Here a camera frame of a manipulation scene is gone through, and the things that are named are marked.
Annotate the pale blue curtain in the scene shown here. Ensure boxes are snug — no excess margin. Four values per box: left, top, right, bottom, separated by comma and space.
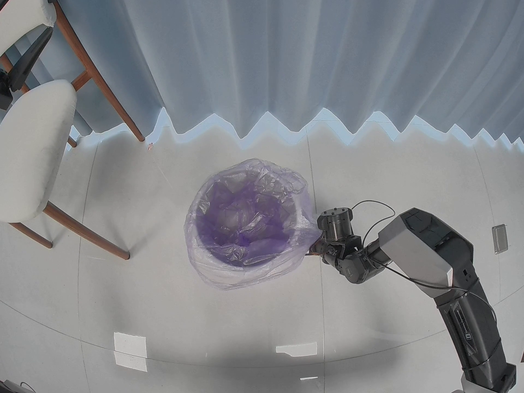
0, 0, 524, 153

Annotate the purple plastic bag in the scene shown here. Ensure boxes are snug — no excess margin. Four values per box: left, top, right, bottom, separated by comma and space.
184, 158, 322, 292

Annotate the white cushioned wooden chair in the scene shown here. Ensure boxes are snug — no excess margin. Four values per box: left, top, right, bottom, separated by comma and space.
0, 0, 146, 261

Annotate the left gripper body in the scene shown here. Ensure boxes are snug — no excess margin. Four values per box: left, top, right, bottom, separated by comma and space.
0, 69, 13, 109

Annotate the black cable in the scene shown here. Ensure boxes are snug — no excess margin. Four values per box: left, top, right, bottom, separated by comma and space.
351, 200, 397, 242

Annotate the white trash bin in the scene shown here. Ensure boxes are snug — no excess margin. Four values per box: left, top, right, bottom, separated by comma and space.
195, 175, 306, 267

